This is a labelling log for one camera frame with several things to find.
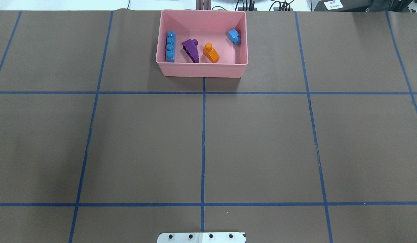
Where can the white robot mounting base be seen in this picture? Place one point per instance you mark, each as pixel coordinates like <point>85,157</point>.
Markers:
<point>202,237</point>

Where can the pink plastic box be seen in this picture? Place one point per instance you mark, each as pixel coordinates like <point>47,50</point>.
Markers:
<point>206,26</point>

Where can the small blue square block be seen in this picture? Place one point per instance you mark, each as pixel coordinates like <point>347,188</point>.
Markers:
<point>234,36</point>

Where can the orange toy block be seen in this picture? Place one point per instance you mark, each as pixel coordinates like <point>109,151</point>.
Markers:
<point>210,52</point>

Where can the black monitor stand device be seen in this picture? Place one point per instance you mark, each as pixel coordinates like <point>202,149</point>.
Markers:
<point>363,5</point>

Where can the purple toy block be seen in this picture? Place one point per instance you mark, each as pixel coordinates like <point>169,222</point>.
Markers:
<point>190,47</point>

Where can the long blue studded block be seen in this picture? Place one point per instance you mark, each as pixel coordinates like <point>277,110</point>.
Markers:
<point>170,46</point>

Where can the aluminium frame post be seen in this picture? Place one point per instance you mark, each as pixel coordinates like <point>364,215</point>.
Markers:
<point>203,4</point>

